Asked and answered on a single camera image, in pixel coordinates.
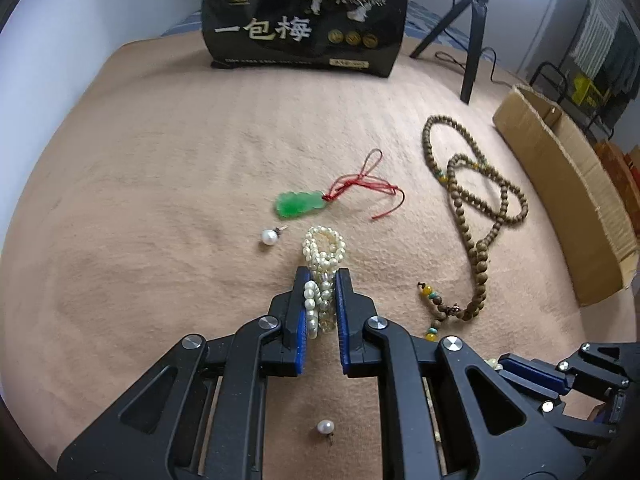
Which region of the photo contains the tan blanket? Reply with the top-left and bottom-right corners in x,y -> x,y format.
0,35 -> 640,480

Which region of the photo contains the white pearl bracelet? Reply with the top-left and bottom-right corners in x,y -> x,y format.
302,225 -> 348,341

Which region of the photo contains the black metal rack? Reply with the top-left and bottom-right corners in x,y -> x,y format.
528,61 -> 615,140

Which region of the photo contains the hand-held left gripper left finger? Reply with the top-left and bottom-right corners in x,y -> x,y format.
57,266 -> 311,480

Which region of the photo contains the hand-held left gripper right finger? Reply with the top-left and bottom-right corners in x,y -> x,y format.
334,267 -> 587,480

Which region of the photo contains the brown wooden bead necklace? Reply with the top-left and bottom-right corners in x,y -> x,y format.
416,114 -> 530,344

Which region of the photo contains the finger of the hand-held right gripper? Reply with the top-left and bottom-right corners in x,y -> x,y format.
536,394 -> 618,453
499,341 -> 640,397

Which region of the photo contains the black tripod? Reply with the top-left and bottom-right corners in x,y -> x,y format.
409,0 -> 493,105

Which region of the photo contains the orange box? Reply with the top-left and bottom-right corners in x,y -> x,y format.
595,140 -> 640,196

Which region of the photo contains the black printed bag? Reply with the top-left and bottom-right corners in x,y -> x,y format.
201,0 -> 412,79

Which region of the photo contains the brown cardboard box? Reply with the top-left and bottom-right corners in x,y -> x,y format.
492,84 -> 640,307

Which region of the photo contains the black cable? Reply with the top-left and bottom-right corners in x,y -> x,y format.
434,47 -> 523,87

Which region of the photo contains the green jade pendant red cord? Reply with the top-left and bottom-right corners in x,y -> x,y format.
274,148 -> 405,221

